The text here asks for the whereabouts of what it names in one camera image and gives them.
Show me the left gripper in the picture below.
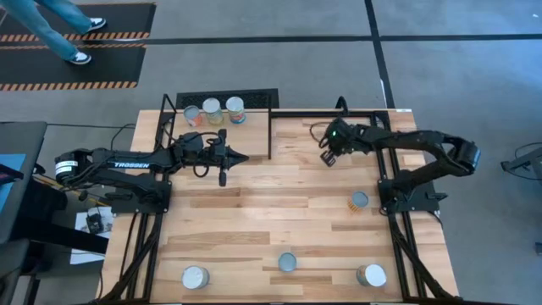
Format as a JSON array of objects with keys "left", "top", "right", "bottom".
[{"left": 202, "top": 129, "right": 250, "bottom": 187}]

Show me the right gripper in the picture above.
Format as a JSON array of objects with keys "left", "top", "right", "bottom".
[{"left": 320, "top": 119, "right": 356, "bottom": 168}]

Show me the orange pepper-pattern can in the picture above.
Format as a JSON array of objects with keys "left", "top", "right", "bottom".
[{"left": 347, "top": 191, "right": 370, "bottom": 214}]

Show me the tomatoes labelled can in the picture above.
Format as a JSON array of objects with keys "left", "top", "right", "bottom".
[{"left": 224, "top": 96, "right": 247, "bottom": 125}]

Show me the carrots labelled can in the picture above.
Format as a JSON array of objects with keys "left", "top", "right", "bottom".
[{"left": 202, "top": 97, "right": 224, "bottom": 126}]

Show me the red dotted small can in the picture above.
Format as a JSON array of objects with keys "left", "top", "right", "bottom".
[{"left": 183, "top": 104, "right": 203, "bottom": 128}]

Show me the light blue salmon can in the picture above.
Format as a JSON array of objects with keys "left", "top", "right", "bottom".
[{"left": 278, "top": 252, "right": 298, "bottom": 273}]

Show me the peas labelled can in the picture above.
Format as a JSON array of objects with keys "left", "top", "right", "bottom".
[{"left": 181, "top": 264, "right": 211, "bottom": 291}]

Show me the black ribbed floor mat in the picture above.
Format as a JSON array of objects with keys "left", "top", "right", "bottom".
[{"left": 175, "top": 87, "right": 280, "bottom": 110}]

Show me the small black device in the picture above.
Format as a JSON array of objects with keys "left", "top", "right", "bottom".
[{"left": 86, "top": 213, "right": 105, "bottom": 234}]

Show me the black mat with hazard stripes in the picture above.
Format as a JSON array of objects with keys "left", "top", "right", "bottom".
[{"left": 0, "top": 2, "right": 158, "bottom": 92}]

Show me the white paper sheet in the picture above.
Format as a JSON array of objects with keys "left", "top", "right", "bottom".
[{"left": 69, "top": 206, "right": 114, "bottom": 266}]

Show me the person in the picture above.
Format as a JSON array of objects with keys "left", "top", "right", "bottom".
[{"left": 0, "top": 0, "right": 108, "bottom": 66}]

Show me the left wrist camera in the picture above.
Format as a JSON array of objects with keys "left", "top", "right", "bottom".
[{"left": 180, "top": 131, "right": 205, "bottom": 150}]

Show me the black aluminium table frame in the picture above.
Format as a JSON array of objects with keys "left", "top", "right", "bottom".
[{"left": 96, "top": 93, "right": 462, "bottom": 305}]

